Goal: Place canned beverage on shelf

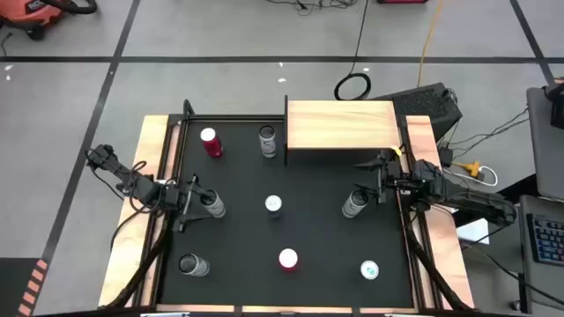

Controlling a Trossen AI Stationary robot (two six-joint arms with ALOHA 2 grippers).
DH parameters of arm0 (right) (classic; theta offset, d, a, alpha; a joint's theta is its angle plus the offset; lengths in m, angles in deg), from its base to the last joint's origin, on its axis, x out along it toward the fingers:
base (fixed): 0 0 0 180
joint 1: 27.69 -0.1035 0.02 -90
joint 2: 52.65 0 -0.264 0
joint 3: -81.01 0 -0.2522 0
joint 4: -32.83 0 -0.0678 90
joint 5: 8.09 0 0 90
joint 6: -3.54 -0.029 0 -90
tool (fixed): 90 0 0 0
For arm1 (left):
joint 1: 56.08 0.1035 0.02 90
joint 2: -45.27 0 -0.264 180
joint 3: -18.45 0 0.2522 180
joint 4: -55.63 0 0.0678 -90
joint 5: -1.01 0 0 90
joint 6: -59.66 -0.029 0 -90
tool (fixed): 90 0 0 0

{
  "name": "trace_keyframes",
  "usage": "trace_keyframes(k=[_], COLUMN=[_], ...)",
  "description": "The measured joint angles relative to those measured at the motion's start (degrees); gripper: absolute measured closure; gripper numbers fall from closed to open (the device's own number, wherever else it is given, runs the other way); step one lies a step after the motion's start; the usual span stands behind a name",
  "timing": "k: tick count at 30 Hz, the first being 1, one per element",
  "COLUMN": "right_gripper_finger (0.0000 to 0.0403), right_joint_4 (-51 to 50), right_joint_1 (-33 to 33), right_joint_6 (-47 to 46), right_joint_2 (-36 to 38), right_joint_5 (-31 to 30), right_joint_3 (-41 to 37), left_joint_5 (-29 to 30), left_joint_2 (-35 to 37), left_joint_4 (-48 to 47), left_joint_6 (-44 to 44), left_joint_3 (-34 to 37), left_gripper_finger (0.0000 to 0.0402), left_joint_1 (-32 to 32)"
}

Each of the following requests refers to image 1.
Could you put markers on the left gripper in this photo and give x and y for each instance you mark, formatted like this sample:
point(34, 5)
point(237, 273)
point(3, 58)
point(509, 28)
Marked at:
point(174, 200)

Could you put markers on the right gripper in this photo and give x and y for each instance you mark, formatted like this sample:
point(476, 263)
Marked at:
point(396, 182)

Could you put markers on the blue silver energy drink can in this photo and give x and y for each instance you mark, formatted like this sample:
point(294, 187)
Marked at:
point(369, 269)
point(273, 203)

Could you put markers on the red cola zero can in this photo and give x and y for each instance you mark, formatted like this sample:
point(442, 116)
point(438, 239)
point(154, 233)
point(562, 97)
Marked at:
point(288, 259)
point(213, 147)

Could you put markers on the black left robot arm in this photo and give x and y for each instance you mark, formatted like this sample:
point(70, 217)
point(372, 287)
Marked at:
point(132, 178)

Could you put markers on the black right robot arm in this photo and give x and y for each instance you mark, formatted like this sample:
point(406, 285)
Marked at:
point(476, 200)

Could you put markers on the yellow tape tag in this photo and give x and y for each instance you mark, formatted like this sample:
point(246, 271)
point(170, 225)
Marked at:
point(398, 151)

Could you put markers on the black power adapter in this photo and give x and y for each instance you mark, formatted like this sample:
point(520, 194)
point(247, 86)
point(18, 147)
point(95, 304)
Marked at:
point(446, 155)

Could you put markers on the dark table mat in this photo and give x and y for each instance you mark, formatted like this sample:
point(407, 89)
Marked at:
point(308, 238)

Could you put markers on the black mesh computer case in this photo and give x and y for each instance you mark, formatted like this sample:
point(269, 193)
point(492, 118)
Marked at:
point(423, 103)

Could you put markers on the yellow power splitter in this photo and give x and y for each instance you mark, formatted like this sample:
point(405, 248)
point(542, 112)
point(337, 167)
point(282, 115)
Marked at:
point(472, 167)

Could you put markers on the white paper sheet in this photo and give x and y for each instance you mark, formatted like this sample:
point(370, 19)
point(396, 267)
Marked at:
point(473, 231)

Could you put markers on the grey desk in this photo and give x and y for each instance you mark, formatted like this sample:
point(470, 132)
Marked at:
point(544, 154)
point(542, 282)

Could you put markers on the red case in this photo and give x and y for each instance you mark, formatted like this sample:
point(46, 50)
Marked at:
point(403, 1)

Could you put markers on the black keyboard with blue keys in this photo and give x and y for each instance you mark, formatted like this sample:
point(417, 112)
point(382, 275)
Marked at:
point(548, 240)

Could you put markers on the black desk device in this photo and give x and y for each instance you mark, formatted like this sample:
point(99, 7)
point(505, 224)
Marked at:
point(558, 110)

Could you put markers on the orange shop vacuum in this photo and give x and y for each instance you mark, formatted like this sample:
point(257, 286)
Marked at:
point(26, 15)

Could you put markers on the wooden shelf with black frame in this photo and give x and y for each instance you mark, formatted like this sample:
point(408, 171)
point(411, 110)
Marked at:
point(324, 134)

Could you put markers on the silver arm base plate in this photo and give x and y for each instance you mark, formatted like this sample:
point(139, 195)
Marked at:
point(124, 191)

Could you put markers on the silver metal bracket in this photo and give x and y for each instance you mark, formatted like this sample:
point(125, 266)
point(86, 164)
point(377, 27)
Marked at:
point(165, 314)

